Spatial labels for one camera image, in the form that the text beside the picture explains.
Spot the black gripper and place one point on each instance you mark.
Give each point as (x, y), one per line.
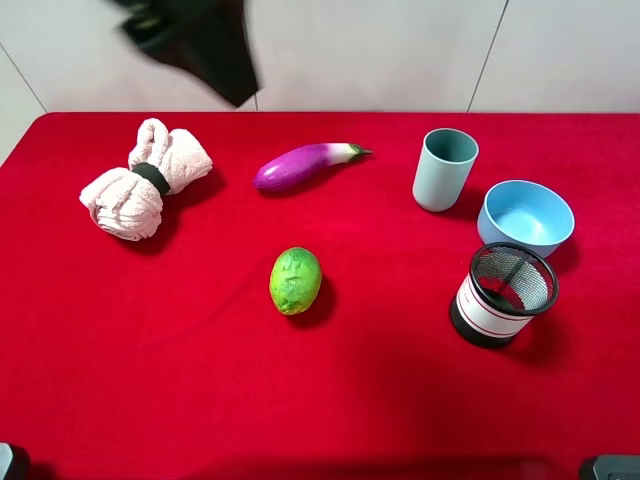
(205, 38)

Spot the light teal plastic cup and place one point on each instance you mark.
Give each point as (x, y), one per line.
(445, 162)

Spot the black band on towel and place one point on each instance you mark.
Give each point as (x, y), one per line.
(153, 175)

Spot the purple toy eggplant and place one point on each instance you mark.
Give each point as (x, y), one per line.
(302, 163)

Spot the pink rolled towel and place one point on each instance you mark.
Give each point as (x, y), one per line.
(128, 206)

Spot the green toy lime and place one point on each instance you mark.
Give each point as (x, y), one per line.
(295, 280)

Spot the red tablecloth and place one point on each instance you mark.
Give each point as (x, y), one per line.
(167, 358)

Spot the light blue bowl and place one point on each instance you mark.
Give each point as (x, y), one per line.
(527, 214)

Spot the black mesh pen holder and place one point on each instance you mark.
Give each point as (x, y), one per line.
(507, 285)

